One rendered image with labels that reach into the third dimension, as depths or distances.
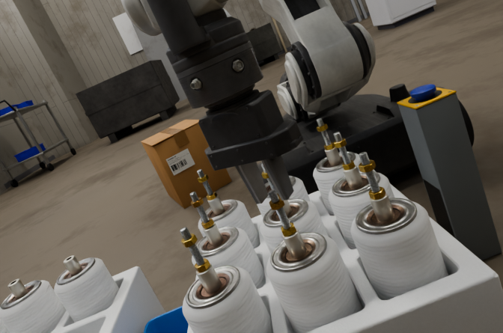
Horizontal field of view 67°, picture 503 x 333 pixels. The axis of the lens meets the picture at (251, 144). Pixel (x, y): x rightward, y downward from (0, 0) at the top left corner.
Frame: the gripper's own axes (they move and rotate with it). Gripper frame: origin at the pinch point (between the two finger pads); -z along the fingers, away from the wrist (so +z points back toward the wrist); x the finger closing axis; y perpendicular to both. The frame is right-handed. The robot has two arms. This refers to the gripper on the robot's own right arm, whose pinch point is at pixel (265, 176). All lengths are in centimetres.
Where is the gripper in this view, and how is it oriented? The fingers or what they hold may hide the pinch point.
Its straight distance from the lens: 45.9
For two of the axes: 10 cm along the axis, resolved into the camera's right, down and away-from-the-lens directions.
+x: -8.0, 2.0, 5.7
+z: -4.0, -8.9, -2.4
